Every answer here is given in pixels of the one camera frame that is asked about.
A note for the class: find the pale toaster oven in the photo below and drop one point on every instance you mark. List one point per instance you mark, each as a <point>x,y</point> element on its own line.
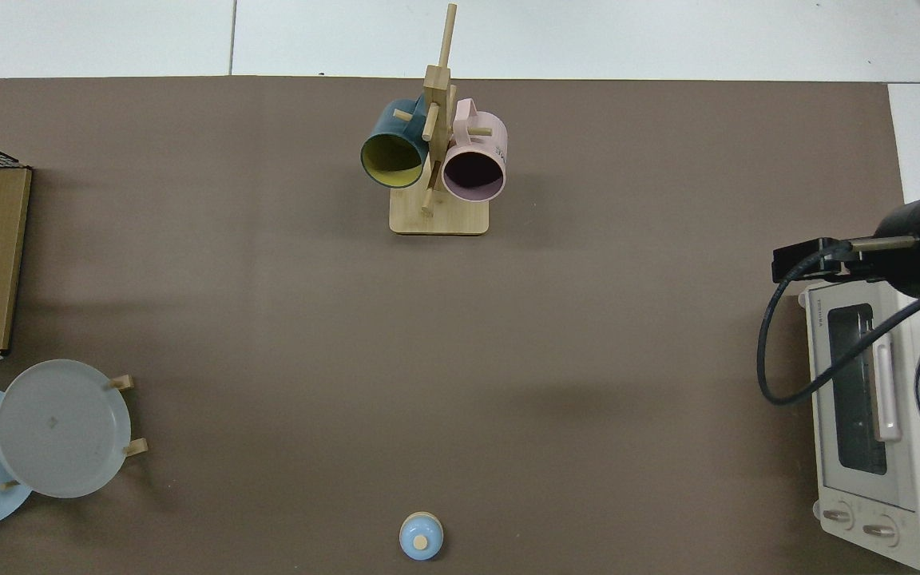
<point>907,479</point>

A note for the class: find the pink cup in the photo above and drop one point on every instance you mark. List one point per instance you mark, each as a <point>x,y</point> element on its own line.
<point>484,136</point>

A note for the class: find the wooden cup stand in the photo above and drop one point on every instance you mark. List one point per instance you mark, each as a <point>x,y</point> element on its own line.
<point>448,220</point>

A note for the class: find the dark blue cup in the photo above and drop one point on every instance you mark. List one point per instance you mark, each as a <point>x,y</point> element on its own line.
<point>384,128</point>

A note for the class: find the small blue round thing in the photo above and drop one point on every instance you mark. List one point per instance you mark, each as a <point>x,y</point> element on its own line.
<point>420,535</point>

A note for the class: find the brown table cloth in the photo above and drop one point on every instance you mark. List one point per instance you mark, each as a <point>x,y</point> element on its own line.
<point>348,359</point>

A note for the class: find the wooden plate rack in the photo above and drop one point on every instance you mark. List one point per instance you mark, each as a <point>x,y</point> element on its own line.
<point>134,447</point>

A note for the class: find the grey plate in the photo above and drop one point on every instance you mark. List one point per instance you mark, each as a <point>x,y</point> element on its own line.
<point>61,427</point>

